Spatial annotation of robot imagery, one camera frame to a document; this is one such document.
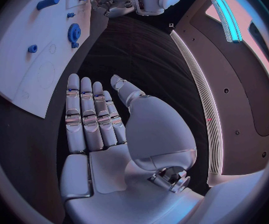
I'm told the long blue cylinder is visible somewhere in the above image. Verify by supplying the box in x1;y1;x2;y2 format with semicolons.
36;0;61;11

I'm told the white task board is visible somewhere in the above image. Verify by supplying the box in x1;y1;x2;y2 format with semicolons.
0;0;109;119

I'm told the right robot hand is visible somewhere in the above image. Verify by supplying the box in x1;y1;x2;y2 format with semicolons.
59;73;205;224

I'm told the glowing light bar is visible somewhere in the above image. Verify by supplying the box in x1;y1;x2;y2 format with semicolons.
209;0;244;44

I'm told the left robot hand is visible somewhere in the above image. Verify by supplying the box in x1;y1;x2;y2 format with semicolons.
89;0;138;18

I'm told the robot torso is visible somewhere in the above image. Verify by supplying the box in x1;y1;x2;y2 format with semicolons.
168;0;269;188

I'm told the blue gear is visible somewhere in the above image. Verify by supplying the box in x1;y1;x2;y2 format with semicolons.
67;23;82;43

